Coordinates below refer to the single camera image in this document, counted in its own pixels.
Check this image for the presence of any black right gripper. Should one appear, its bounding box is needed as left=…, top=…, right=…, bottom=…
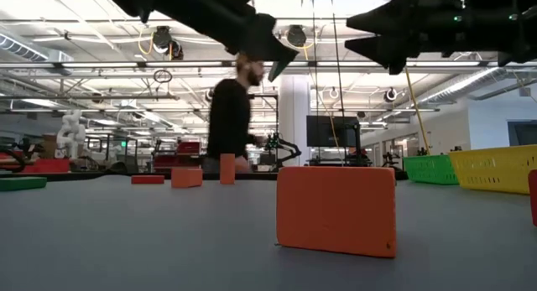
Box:
left=344, top=0, right=504, bottom=76

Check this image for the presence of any black hanging cable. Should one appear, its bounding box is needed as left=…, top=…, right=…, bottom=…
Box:
left=329, top=0, right=346, bottom=166

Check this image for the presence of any green plastic basket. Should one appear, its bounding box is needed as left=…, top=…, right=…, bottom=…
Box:
left=403, top=154, right=460, bottom=185

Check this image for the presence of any dark wall window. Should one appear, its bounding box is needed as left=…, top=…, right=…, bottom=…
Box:
left=506, top=119, right=537, bottom=148

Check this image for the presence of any red low bin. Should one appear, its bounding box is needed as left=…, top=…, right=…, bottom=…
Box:
left=0, top=151, right=71, bottom=174

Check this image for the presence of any white building column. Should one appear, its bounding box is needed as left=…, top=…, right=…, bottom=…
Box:
left=279, top=75, right=311, bottom=167

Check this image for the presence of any yellow plastic basket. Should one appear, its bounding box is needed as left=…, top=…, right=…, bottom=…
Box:
left=448, top=144, right=537, bottom=195

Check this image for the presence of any person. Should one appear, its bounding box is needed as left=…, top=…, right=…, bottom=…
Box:
left=201, top=51, right=269, bottom=174

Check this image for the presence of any long green block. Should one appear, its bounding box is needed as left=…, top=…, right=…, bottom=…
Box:
left=0, top=176, right=48, bottom=193

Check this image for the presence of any cardboard box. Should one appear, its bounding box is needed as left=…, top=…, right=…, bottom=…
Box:
left=41, top=133, right=60, bottom=160

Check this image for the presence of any orange narrow block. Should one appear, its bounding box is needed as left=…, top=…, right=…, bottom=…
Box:
left=219, top=153, right=236, bottom=185

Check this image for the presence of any grey air duct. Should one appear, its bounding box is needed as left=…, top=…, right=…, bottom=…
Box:
left=419, top=66, right=537, bottom=107
left=0, top=30, right=75, bottom=76

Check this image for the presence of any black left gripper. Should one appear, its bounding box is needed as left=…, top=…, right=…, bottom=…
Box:
left=154, top=0, right=300, bottom=62

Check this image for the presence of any black metal frame stand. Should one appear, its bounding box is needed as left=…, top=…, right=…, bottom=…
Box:
left=248, top=93, right=279, bottom=166

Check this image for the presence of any orange rectangular block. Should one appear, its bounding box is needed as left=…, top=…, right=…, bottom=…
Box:
left=170, top=168, right=204, bottom=189

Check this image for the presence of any black monitor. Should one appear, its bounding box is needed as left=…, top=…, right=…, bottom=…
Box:
left=305, top=115, right=361, bottom=148

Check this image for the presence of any red cube block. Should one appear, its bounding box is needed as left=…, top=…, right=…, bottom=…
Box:
left=528, top=169, right=537, bottom=227

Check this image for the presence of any black table frame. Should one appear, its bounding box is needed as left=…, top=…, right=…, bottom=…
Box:
left=0, top=171, right=408, bottom=183

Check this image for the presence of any black ceiling cable reel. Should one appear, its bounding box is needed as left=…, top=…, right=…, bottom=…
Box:
left=286, top=24, right=308, bottom=48
left=169, top=39, right=185, bottom=61
left=151, top=25, right=174, bottom=54

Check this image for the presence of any yellow hanging cable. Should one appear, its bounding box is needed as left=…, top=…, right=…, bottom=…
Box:
left=404, top=67, right=432, bottom=154

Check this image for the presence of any orange triangular block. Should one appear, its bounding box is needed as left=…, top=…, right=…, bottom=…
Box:
left=276, top=165, right=398, bottom=258

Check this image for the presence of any red tool cart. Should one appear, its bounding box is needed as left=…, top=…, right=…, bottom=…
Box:
left=153, top=140, right=202, bottom=174

